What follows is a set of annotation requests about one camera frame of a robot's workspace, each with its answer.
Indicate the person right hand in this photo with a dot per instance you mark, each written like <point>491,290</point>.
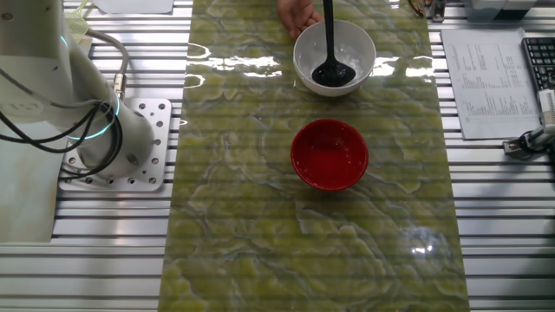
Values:
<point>299,15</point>

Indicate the white ceramic bowl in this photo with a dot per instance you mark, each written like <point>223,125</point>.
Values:
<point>362,43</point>

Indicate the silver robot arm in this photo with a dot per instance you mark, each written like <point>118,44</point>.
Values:
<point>39,86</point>

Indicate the red bowl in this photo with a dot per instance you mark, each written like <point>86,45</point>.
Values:
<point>329,156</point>

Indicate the small metal clamp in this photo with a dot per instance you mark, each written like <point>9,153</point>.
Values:
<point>437,11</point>

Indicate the blank white paper sheet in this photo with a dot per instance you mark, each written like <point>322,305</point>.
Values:
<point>130,5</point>

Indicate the grey black box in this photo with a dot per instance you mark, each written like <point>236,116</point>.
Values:
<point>498,8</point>

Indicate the green marble pattern mat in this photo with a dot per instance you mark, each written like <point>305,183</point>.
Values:
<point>260,216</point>

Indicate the printed table paper sheet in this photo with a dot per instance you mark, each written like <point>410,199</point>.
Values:
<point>490,99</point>

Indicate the yellow fly swatter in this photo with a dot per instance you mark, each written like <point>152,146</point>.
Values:
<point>80,24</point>

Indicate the black keyboard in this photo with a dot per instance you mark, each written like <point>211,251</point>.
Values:
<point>542,60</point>

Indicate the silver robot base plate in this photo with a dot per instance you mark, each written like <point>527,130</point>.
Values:
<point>160,130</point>

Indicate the silver camera clamp stand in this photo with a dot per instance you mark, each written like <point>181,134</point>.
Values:
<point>516,147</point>

